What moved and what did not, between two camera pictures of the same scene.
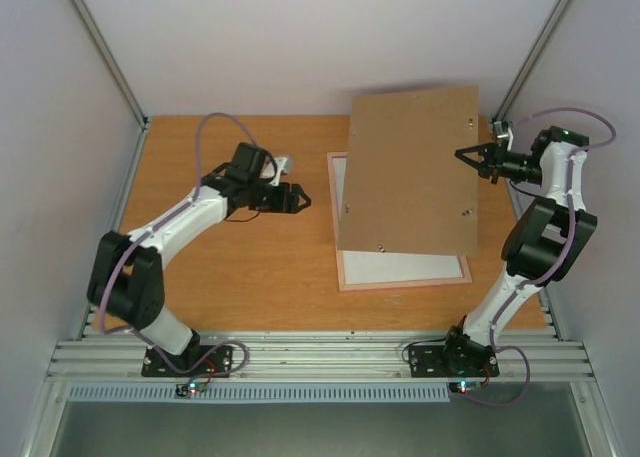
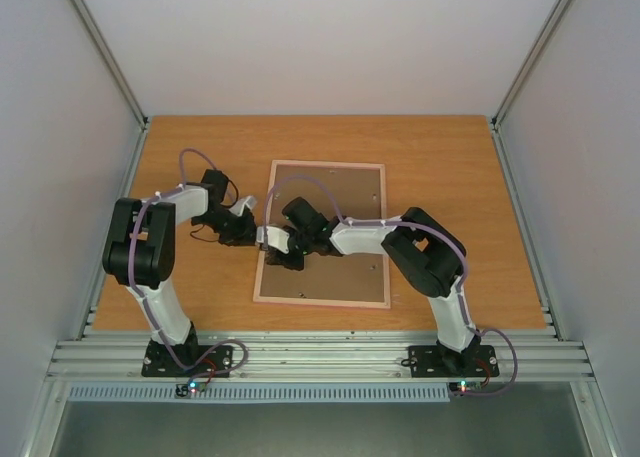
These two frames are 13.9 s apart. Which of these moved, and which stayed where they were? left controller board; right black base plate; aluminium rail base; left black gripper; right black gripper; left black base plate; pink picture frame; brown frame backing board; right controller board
Moved: brown frame backing board; left black gripper; pink picture frame; right black gripper
Stayed: right controller board; left black base plate; left controller board; aluminium rail base; right black base plate
